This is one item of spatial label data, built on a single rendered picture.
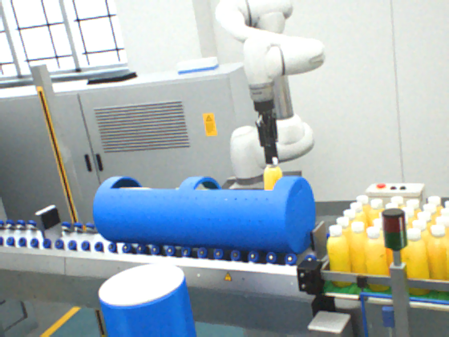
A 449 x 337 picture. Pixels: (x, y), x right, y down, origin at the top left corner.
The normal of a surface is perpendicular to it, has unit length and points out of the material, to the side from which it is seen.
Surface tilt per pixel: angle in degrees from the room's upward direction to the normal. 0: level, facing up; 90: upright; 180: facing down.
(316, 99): 90
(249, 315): 109
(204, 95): 90
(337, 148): 90
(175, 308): 90
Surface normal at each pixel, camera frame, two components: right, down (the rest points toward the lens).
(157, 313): 0.43, 0.22
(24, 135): -0.33, 0.35
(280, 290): -0.49, 0.01
